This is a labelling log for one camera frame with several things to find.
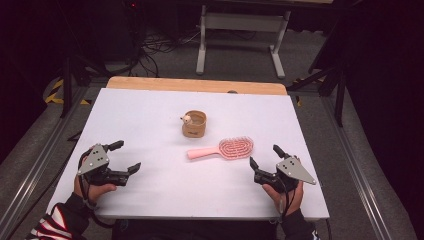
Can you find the yellow black floor tape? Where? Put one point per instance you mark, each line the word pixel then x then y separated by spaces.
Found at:
pixel 55 93
pixel 298 100

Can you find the aluminium floor rail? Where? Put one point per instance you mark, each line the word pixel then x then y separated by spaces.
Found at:
pixel 36 166
pixel 356 173

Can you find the wooden table board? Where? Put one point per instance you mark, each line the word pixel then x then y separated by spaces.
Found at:
pixel 186 85

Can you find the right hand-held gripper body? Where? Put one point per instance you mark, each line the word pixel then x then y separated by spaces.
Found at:
pixel 295 170

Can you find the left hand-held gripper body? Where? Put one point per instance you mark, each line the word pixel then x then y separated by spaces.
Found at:
pixel 95 160

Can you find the person's dark clothing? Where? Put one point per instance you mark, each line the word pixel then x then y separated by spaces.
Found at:
pixel 196 230

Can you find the tan holder with mouse figure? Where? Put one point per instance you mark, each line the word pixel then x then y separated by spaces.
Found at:
pixel 193 130

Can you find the pink hairbrush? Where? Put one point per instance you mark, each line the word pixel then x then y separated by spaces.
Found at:
pixel 235 148

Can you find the person's left hand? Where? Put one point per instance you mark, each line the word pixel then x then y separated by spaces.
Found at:
pixel 93 191

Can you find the grey metal table frame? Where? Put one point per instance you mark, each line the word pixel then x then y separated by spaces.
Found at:
pixel 243 21

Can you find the dark round table grommet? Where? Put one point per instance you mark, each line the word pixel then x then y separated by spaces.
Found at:
pixel 232 91

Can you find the black tripod stand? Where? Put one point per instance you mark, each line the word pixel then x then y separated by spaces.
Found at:
pixel 340 100
pixel 67 86

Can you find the person's right hand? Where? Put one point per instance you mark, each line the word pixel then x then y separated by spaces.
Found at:
pixel 288 201

